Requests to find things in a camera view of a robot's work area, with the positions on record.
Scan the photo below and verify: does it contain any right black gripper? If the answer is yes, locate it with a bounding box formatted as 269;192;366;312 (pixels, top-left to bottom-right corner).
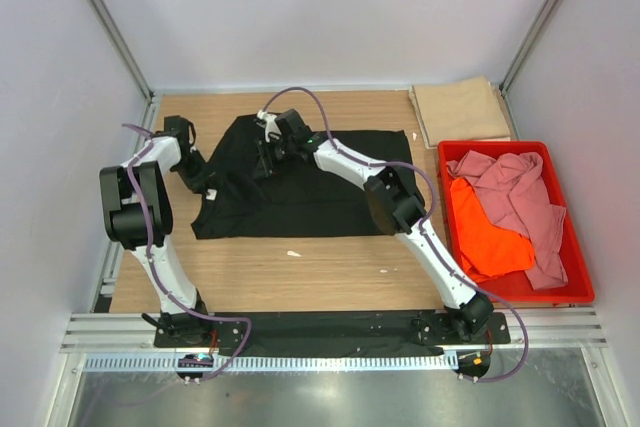
252;136;295;181

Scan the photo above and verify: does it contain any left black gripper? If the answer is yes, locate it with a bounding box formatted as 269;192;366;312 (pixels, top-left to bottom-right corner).
172;149;216;195

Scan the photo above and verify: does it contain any black t-shirt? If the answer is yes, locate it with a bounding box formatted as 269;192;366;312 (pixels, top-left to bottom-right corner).
190;114;415;241

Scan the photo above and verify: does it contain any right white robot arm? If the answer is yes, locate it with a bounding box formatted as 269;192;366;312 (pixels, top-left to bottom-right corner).
256;132;494;343

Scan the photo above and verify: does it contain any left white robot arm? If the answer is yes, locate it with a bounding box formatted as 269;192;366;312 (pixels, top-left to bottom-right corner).
99;118;212;347

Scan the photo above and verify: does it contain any folded beige t-shirt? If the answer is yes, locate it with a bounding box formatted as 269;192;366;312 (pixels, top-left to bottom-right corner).
409;76;512;149

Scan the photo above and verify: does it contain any orange t-shirt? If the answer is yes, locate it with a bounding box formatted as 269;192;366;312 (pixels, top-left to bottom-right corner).
450;178;535;283

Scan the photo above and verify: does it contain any pink t-shirt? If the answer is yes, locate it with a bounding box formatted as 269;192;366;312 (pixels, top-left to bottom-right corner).
447;150;568;290

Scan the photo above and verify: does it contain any red plastic bin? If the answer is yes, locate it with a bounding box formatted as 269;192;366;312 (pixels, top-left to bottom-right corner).
437;141;595;304

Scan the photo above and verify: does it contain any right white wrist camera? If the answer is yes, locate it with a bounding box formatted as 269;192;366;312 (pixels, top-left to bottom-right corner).
256;109;312;143

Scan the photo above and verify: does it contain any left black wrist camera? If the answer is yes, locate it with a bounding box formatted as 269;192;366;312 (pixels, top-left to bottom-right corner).
163;115;197;150

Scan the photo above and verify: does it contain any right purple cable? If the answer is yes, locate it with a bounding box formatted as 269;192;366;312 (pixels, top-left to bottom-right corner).
259;86;531;385

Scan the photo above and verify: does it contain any purple cable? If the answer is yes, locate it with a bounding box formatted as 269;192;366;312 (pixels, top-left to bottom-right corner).
121;121;253;381
259;86;531;385

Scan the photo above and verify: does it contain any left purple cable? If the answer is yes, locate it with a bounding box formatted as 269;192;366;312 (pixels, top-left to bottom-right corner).
121;121;253;381

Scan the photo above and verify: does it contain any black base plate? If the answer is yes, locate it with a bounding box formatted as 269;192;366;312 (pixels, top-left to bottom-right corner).
141;310;510;358

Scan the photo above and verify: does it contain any white slotted cable duct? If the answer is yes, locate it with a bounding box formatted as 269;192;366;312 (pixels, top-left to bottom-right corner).
83;351;458;374

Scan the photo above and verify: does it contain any left aluminium frame post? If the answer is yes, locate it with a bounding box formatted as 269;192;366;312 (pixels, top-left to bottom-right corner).
87;0;154;103

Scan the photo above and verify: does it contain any aluminium frame post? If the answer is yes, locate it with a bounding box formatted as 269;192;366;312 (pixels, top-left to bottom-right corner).
499;0;563;98
87;0;154;103

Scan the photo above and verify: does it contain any right aluminium frame post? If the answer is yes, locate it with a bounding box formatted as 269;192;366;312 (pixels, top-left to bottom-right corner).
499;0;563;98

